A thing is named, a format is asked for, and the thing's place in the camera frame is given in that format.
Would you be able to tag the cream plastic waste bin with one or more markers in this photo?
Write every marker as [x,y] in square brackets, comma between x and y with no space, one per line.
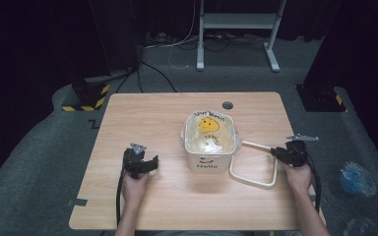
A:
[206,162]

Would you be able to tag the clear bag with yellow face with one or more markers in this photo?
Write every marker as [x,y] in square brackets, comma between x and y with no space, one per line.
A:
[210,126]

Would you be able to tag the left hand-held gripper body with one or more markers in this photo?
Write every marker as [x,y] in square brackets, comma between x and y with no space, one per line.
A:
[133,162]

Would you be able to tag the blue plastic bag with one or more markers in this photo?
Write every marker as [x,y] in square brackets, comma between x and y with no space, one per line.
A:
[356,180]

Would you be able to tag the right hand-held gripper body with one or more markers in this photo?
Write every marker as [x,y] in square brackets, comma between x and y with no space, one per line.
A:
[297,152]

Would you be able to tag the person's right hand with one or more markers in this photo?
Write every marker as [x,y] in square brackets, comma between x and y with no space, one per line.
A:
[298,178]

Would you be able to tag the grey tape strip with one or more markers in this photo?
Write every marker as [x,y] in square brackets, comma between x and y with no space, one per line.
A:
[78,202]
[312,198]

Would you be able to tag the black zigzag floor tape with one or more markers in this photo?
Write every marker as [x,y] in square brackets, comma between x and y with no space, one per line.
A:
[94,124]

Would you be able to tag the black square base plate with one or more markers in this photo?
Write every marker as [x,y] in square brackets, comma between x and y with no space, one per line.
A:
[320,98]

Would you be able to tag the white metal stand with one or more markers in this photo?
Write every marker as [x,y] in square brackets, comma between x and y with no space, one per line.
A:
[236,20]

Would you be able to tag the black base with striped edge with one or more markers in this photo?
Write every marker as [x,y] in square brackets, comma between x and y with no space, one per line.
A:
[88,96]

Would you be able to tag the person's left hand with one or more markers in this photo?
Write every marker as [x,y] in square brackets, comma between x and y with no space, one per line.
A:
[133,188]

